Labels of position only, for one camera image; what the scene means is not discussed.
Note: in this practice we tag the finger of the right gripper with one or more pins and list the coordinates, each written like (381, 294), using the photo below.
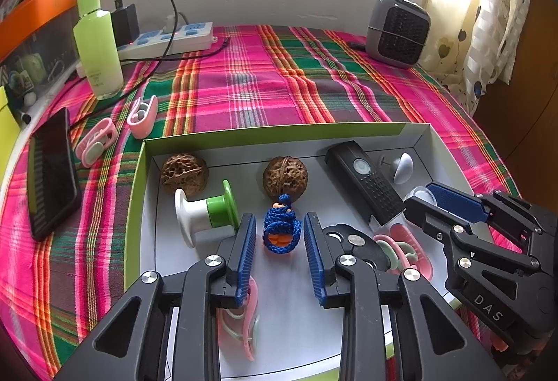
(435, 221)
(458, 203)

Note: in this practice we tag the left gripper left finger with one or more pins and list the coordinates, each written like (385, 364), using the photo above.
(177, 312)

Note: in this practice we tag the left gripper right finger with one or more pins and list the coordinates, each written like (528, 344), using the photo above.
(392, 323)

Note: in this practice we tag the white round knob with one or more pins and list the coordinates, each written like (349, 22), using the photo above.
(399, 170)

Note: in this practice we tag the black bike light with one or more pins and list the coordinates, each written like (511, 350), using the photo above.
(367, 188)

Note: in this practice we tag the black oval key fob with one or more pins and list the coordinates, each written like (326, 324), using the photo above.
(359, 245)

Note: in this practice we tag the pink green clip front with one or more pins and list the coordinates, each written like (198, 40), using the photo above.
(241, 324)

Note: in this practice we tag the blue orange knot charm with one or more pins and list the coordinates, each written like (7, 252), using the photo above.
(282, 229)

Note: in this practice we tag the brown walnut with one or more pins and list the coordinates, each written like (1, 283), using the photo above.
(185, 171)
(285, 175)

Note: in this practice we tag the green white spool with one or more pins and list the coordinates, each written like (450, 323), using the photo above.
(207, 214)

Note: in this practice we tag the small clear round container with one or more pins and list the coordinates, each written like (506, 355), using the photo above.
(422, 193)

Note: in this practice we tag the green white cardboard tray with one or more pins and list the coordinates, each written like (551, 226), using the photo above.
(297, 338)

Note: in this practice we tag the grey small heater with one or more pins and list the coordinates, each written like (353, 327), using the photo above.
(397, 32)

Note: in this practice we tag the black smartphone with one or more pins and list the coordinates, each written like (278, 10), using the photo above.
(52, 186)

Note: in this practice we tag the pink flat clip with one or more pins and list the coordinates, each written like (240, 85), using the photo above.
(96, 142)

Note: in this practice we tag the pink green plaid cloth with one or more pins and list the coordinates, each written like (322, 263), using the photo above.
(55, 291)

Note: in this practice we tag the heart pattern curtain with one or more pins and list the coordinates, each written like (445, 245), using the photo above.
(472, 44)

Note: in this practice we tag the pink open clip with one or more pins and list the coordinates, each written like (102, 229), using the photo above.
(142, 116)

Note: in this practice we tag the yellow shoe box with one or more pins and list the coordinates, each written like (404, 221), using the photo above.
(9, 132)

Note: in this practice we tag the green lotion bottle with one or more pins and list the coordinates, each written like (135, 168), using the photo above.
(97, 49)

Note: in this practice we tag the black charger plug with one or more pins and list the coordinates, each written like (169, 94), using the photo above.
(125, 25)

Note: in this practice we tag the orange box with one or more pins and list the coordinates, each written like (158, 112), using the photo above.
(26, 18)

